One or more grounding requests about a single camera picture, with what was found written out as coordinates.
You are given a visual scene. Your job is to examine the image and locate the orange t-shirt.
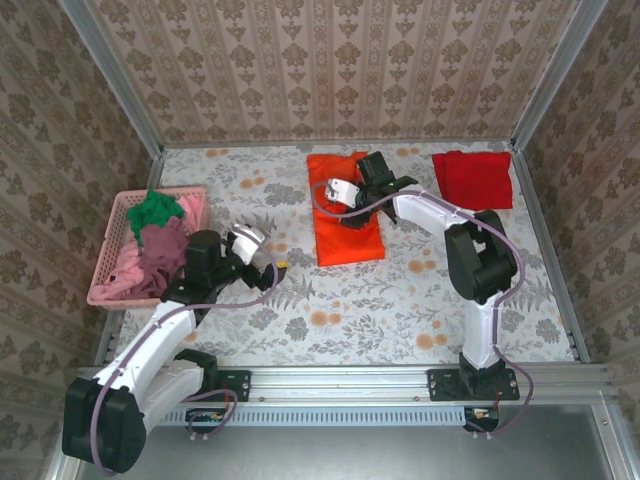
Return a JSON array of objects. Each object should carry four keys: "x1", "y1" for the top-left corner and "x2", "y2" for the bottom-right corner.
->
[{"x1": 305, "y1": 152, "x2": 386, "y2": 268}]

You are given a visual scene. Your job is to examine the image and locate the mauve t-shirt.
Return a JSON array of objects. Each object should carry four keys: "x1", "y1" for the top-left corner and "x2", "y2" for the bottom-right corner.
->
[{"x1": 137, "y1": 215, "x2": 194, "y2": 301}]

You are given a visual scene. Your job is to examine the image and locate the green t-shirt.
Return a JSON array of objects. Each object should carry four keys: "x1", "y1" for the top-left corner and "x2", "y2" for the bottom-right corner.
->
[{"x1": 125, "y1": 189, "x2": 185, "y2": 236}]

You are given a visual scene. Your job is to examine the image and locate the pink t-shirt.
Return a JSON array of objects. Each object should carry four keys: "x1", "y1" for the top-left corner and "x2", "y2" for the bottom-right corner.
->
[{"x1": 92, "y1": 194, "x2": 206, "y2": 304}]

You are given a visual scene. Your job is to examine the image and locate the floral printed tablecloth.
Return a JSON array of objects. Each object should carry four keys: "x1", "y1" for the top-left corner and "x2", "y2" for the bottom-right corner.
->
[{"x1": 112, "y1": 142, "x2": 576, "y2": 367}]

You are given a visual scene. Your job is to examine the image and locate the red t-shirt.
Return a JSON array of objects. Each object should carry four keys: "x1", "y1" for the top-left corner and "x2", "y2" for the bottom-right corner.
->
[{"x1": 431, "y1": 149, "x2": 515, "y2": 211}]

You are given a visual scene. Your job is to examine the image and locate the pink perforated plastic basket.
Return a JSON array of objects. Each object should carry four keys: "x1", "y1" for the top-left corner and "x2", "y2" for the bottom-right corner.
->
[{"x1": 86, "y1": 187, "x2": 209, "y2": 309}]

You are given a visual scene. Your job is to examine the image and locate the small black connector board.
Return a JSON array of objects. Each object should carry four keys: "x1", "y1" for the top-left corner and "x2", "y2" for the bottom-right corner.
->
[
  {"x1": 185, "y1": 407, "x2": 227, "y2": 434},
  {"x1": 463, "y1": 405, "x2": 501, "y2": 433}
]

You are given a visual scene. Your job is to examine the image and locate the grey sheet metal panel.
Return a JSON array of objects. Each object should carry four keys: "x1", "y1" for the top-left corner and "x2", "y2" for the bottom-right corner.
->
[{"x1": 44, "y1": 399, "x2": 640, "y2": 480}]

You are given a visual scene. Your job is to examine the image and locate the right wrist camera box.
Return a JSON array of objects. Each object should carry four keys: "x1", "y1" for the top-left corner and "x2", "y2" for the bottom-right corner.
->
[{"x1": 327, "y1": 177, "x2": 361, "y2": 207}]

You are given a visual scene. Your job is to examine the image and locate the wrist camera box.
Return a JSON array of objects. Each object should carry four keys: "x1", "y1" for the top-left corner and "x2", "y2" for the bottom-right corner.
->
[
  {"x1": 230, "y1": 224, "x2": 271, "y2": 266},
  {"x1": 327, "y1": 177, "x2": 361, "y2": 207}
]

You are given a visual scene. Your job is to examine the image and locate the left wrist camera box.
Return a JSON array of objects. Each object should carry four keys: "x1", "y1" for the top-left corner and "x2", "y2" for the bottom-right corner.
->
[{"x1": 230, "y1": 224, "x2": 271, "y2": 266}]

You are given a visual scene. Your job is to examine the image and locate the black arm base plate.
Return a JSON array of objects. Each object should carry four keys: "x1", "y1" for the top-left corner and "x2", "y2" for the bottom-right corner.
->
[
  {"x1": 162, "y1": 368, "x2": 251, "y2": 402},
  {"x1": 427, "y1": 368, "x2": 520, "y2": 402}
]

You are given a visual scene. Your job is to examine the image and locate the aluminium mounting rail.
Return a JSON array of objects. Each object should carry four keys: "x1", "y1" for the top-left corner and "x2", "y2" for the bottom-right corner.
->
[{"x1": 72, "y1": 364, "x2": 616, "y2": 402}]

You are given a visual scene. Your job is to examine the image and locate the slotted grey cable duct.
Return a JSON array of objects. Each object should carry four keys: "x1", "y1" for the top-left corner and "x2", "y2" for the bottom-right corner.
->
[{"x1": 149, "y1": 405, "x2": 494, "y2": 428}]

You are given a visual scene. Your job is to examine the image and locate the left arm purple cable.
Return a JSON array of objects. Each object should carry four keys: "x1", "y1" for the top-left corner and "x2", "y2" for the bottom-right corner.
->
[{"x1": 91, "y1": 224, "x2": 281, "y2": 475}]

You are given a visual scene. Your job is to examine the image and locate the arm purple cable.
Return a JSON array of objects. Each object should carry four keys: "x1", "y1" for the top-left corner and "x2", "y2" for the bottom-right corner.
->
[
  {"x1": 91, "y1": 224, "x2": 281, "y2": 475},
  {"x1": 310, "y1": 180, "x2": 535, "y2": 441}
]

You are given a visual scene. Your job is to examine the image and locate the aluminium frame post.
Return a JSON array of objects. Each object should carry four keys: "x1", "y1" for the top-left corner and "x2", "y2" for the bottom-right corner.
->
[
  {"x1": 509, "y1": 0, "x2": 609, "y2": 151},
  {"x1": 57, "y1": 0, "x2": 166, "y2": 159}
]

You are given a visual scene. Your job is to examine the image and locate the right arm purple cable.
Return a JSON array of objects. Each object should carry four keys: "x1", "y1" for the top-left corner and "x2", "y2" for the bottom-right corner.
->
[{"x1": 310, "y1": 180, "x2": 535, "y2": 441}]

